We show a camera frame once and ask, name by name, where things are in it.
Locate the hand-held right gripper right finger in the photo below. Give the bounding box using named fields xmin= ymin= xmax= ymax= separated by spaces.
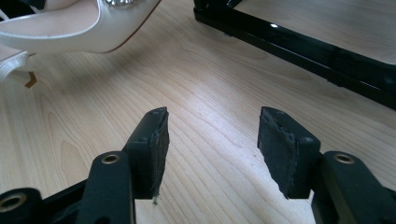
xmin=256 ymin=105 xmax=322 ymax=200

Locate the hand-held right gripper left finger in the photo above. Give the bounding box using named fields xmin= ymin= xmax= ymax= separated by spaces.
xmin=125 ymin=105 xmax=171 ymax=200

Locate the red-topped black shoe rack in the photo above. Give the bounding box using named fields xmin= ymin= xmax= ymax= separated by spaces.
xmin=192 ymin=0 xmax=396 ymax=110

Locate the white heeled shoe rhinestone buckle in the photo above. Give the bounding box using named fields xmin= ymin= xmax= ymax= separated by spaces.
xmin=0 ymin=0 xmax=163 ymax=90

